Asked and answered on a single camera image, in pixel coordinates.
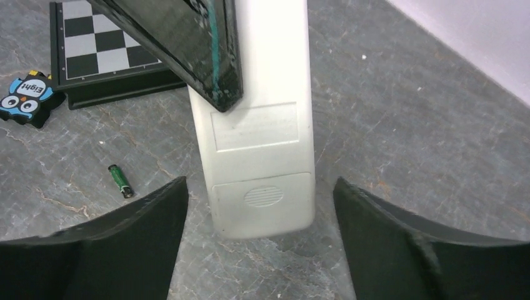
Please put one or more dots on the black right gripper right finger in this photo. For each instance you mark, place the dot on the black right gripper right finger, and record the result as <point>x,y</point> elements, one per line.
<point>395,254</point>

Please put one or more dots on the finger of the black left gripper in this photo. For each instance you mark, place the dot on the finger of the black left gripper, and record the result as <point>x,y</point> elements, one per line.
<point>196,40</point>

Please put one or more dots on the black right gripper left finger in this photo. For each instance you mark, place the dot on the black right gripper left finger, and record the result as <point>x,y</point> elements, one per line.
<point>128,253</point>

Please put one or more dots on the green battery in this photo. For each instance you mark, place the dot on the green battery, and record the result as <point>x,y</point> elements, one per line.
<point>121,181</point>

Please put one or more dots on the white remote control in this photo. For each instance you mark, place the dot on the white remote control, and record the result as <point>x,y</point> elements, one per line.
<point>258,158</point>

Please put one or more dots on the black white chessboard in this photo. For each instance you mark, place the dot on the black white chessboard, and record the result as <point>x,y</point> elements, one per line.
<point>94,62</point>

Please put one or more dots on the blue owl eraser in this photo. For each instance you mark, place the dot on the blue owl eraser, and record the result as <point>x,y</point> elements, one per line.
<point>30,100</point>

